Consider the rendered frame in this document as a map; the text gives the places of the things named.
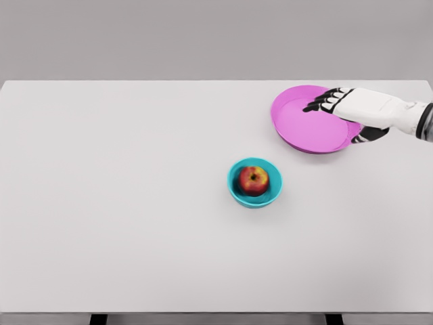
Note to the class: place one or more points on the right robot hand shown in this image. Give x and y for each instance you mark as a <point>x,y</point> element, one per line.
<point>363,106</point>

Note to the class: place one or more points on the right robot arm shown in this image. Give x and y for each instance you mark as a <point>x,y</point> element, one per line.
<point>415,116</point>

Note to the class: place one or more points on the pink plate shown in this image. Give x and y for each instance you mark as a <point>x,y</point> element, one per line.
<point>309,130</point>

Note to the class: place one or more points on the red apple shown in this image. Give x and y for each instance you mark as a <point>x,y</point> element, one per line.
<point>254,180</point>

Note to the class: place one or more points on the blue bowl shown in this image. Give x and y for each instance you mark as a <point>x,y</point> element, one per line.
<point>242,196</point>

